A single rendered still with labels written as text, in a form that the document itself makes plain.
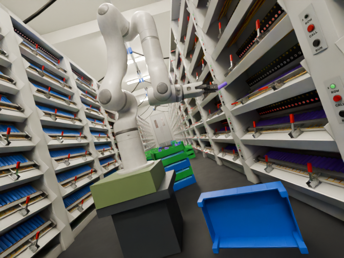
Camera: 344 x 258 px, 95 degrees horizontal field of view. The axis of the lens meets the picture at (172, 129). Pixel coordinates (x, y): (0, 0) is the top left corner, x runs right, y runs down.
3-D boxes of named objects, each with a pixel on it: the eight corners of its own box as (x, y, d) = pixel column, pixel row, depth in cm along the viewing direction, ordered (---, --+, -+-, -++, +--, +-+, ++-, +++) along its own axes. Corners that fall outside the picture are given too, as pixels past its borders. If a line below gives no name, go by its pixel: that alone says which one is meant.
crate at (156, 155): (155, 159, 139) (152, 151, 139) (152, 158, 158) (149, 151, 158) (185, 149, 147) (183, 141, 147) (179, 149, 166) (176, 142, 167)
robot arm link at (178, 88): (174, 81, 71) (180, 81, 71) (173, 88, 80) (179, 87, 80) (177, 100, 71) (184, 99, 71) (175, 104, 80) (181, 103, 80)
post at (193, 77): (219, 165, 175) (170, 18, 182) (217, 164, 184) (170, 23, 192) (236, 159, 175) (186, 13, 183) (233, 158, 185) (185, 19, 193)
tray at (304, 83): (321, 87, 46) (300, 62, 47) (234, 115, 107) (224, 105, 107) (369, 47, 47) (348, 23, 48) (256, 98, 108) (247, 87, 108)
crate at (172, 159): (157, 168, 138) (155, 159, 139) (154, 166, 158) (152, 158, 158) (188, 157, 147) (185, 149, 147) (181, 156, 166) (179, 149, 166)
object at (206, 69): (211, 67, 118) (199, 52, 118) (196, 91, 178) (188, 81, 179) (231, 50, 119) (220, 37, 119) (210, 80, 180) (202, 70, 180)
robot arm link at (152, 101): (174, 81, 71) (173, 87, 80) (145, 85, 70) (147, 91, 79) (177, 100, 70) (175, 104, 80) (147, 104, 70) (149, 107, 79)
